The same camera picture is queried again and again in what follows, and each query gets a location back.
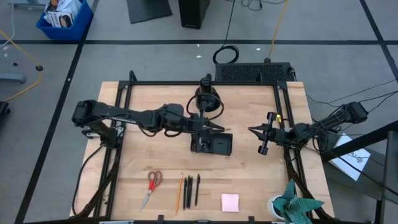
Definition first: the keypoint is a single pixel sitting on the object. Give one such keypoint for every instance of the white plant pot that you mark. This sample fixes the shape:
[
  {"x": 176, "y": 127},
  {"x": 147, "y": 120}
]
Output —
[{"x": 271, "y": 207}]

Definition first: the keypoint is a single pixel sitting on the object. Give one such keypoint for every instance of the black computer tower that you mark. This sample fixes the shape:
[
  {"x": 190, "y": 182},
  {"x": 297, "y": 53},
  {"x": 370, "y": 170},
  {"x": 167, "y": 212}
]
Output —
[{"x": 253, "y": 72}]

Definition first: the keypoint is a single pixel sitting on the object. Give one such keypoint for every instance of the green potted plant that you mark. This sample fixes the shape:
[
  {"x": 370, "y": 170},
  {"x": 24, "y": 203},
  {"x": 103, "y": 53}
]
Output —
[{"x": 293, "y": 205}]

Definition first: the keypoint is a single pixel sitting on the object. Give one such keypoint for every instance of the blue plastic bin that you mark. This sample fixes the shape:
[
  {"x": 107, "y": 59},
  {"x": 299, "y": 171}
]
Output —
[{"x": 71, "y": 32}]

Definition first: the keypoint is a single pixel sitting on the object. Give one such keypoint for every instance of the large black binder clip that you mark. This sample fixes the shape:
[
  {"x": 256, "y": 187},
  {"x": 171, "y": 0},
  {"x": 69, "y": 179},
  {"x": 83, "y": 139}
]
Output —
[{"x": 204, "y": 145}]

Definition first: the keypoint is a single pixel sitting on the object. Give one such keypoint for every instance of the dark metal desk frame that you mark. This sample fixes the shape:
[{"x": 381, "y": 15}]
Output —
[{"x": 390, "y": 174}]

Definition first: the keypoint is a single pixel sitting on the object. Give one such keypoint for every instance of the black upright box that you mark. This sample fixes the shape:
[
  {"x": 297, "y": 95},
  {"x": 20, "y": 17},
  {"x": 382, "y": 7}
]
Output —
[{"x": 194, "y": 14}]

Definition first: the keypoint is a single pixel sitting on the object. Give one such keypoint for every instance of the black mesh desk organizer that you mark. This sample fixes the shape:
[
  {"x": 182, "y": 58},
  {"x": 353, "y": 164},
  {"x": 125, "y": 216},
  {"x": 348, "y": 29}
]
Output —
[{"x": 222, "y": 144}]

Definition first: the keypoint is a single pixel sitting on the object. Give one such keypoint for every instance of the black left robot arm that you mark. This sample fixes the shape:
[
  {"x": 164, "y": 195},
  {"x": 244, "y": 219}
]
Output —
[{"x": 124, "y": 113}]

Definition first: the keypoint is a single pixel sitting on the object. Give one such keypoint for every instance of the black floor object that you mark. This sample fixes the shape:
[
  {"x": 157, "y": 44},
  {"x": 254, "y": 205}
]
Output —
[{"x": 3, "y": 109}]

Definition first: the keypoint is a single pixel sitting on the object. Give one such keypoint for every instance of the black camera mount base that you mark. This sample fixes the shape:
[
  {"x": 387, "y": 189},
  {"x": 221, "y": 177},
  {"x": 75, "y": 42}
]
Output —
[{"x": 211, "y": 102}]

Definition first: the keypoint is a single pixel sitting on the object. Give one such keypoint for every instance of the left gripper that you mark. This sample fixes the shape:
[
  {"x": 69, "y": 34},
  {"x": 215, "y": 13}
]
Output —
[{"x": 199, "y": 126}]

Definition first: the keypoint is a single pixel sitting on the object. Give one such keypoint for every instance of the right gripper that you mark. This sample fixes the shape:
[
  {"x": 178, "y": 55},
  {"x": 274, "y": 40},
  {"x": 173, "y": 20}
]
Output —
[{"x": 280, "y": 135}]

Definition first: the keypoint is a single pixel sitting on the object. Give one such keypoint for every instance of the pink sticky note pad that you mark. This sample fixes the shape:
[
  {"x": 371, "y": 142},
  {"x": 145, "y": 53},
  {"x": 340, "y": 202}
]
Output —
[{"x": 230, "y": 203}]

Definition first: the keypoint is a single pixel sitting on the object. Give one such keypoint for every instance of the white paper sheet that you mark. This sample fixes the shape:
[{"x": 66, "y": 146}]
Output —
[{"x": 351, "y": 161}]

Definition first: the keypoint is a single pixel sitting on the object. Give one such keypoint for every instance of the black stand base plate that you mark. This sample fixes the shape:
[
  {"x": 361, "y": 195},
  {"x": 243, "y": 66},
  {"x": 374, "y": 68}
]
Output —
[{"x": 149, "y": 11}]

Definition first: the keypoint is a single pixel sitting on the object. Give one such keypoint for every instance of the grey table foot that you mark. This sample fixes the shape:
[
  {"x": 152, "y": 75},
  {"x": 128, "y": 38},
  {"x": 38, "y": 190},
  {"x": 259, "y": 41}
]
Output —
[{"x": 12, "y": 77}]

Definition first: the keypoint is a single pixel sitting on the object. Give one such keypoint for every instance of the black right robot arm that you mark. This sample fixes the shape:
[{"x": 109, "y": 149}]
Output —
[{"x": 329, "y": 123}]

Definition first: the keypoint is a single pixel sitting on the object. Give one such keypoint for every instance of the white snack bags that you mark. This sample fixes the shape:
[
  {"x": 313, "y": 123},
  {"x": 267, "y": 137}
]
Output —
[{"x": 60, "y": 18}]

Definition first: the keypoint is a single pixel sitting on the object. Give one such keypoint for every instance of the yellow tag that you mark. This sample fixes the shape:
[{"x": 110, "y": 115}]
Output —
[{"x": 279, "y": 118}]

